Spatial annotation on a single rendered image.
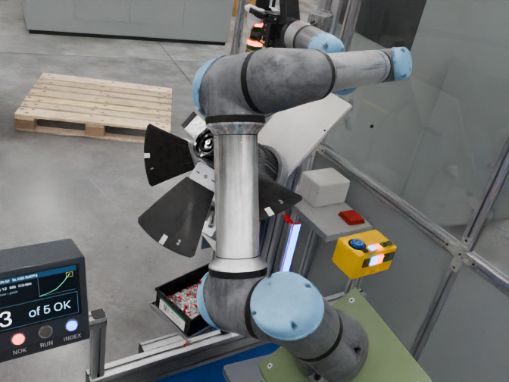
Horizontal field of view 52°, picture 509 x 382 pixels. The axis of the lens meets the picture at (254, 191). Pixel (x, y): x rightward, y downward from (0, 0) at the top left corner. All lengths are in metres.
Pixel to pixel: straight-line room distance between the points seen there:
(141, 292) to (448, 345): 1.58
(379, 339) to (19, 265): 0.70
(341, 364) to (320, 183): 1.18
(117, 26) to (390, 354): 6.44
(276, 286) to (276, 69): 0.38
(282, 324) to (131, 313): 1.92
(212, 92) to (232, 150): 0.11
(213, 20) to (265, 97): 6.54
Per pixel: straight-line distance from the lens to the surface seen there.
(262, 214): 1.47
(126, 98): 4.90
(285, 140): 1.88
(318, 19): 2.04
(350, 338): 1.03
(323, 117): 1.86
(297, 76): 0.92
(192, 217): 1.68
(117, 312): 2.78
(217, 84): 0.98
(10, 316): 1.11
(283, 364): 1.14
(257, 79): 0.92
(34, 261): 1.09
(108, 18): 7.10
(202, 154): 1.65
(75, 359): 2.58
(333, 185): 2.14
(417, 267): 2.09
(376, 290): 2.28
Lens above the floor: 1.93
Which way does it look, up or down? 29 degrees down
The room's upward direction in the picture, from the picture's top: 11 degrees clockwise
